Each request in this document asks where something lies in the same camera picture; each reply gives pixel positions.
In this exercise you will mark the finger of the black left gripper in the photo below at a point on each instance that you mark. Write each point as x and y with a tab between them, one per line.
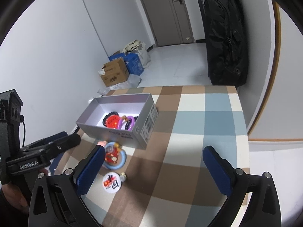
50	147

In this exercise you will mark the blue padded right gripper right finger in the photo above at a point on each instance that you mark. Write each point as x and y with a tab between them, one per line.
220	169

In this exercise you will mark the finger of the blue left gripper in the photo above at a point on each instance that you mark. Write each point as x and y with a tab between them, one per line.
55	139

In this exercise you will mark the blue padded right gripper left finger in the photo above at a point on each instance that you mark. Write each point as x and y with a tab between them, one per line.
87	169

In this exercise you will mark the white round badge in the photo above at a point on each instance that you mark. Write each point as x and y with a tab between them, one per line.
111	182

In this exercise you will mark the pink pig toy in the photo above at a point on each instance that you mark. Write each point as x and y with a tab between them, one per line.
102	143

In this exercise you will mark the red round badge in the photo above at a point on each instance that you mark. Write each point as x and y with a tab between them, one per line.
112	121

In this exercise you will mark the red figurine charm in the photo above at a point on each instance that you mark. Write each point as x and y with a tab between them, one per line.
113	151

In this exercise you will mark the person's left hand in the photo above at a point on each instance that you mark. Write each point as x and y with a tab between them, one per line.
15	198

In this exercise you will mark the small gold white charm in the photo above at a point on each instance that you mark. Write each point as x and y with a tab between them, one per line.
123	177

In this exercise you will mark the plaid tablecloth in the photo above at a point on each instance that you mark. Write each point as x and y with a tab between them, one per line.
168	183

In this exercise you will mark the silver cardboard box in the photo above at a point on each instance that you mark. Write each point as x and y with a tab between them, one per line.
129	105

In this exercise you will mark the brown cardboard box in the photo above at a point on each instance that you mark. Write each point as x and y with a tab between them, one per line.
114	72

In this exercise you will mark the blue cardboard box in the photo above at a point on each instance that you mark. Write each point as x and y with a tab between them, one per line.
132	62

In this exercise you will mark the black hanging garment bag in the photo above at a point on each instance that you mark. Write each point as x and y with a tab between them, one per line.
226	42

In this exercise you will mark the beige canvas bag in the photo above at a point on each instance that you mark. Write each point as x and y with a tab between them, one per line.
135	45

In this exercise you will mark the grey door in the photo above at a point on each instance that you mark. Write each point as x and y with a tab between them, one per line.
174	22

